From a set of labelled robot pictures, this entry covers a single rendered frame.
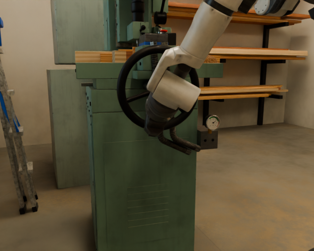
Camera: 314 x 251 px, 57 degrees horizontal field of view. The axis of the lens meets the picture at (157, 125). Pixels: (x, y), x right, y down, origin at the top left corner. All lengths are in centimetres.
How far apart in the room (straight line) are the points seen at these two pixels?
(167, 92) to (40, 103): 300
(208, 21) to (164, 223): 95
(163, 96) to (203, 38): 16
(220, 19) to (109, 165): 76
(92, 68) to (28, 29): 253
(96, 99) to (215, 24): 63
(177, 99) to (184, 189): 69
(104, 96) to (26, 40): 254
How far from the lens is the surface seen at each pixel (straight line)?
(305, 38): 500
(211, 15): 63
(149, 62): 106
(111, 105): 114
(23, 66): 360
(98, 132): 116
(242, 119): 468
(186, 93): 68
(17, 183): 198
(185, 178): 130
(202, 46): 65
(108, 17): 150
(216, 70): 126
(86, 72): 113
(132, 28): 128
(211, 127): 121
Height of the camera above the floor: 88
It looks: 11 degrees down
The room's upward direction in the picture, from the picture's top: straight up
